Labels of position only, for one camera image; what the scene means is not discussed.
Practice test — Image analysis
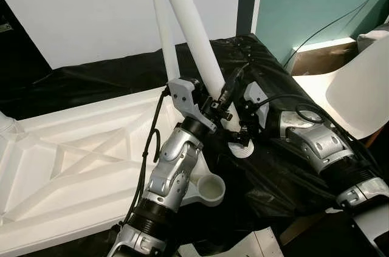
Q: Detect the thin black wall cable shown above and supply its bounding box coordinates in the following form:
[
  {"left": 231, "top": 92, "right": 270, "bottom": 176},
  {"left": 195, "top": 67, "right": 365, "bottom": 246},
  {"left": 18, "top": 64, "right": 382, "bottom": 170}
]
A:
[{"left": 281, "top": 0, "right": 389, "bottom": 69}]

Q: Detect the white shell chair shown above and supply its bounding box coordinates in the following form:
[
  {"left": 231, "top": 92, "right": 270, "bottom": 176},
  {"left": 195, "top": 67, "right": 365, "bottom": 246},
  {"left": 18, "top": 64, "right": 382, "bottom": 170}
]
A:
[{"left": 295, "top": 26, "right": 389, "bottom": 142}]

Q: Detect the black table cloth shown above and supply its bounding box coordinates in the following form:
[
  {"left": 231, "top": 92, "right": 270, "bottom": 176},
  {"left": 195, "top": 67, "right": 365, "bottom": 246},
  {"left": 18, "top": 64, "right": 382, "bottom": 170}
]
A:
[{"left": 0, "top": 33, "right": 389, "bottom": 255}]

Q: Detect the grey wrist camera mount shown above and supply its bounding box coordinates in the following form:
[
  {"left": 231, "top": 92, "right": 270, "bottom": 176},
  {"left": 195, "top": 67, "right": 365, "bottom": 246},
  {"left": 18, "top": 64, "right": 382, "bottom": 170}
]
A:
[
  {"left": 167, "top": 78, "right": 218, "bottom": 134},
  {"left": 243, "top": 82, "right": 272, "bottom": 130}
]

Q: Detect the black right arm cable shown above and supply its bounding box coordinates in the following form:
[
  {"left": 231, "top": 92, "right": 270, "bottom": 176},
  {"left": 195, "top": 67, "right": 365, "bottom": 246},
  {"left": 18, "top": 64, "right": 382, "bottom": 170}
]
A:
[{"left": 252, "top": 93, "right": 377, "bottom": 173}]

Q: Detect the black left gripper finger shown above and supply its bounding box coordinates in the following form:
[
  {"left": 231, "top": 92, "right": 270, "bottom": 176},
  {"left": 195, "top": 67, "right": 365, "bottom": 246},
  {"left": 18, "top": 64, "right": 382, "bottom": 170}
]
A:
[{"left": 220, "top": 66, "right": 247, "bottom": 105}]

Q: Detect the white bag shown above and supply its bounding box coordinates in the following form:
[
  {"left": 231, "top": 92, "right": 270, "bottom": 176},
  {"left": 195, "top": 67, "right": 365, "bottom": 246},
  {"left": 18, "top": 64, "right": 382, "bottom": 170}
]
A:
[{"left": 357, "top": 23, "right": 389, "bottom": 51}]

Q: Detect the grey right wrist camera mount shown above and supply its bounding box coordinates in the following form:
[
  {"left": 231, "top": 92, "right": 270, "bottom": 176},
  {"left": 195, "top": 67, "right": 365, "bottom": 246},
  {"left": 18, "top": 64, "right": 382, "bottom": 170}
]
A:
[{"left": 243, "top": 82, "right": 272, "bottom": 130}]

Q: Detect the white plastic table top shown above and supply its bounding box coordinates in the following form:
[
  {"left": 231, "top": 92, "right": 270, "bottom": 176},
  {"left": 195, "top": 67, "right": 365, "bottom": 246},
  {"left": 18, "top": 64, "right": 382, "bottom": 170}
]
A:
[{"left": 0, "top": 84, "right": 227, "bottom": 256}]

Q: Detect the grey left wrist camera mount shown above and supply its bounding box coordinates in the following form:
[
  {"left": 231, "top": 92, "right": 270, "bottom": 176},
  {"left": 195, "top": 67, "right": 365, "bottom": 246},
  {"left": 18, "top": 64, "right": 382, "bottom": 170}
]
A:
[{"left": 167, "top": 78, "right": 218, "bottom": 134}]

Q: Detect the large white backdrop panel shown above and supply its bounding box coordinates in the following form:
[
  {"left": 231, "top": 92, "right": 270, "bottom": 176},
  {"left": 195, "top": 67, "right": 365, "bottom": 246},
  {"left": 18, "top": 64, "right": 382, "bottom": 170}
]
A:
[{"left": 0, "top": 0, "right": 243, "bottom": 69}]

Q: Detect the brown box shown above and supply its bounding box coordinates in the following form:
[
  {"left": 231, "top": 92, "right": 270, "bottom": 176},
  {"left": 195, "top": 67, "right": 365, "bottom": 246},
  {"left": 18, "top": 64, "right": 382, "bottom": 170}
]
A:
[{"left": 292, "top": 38, "right": 359, "bottom": 77}]

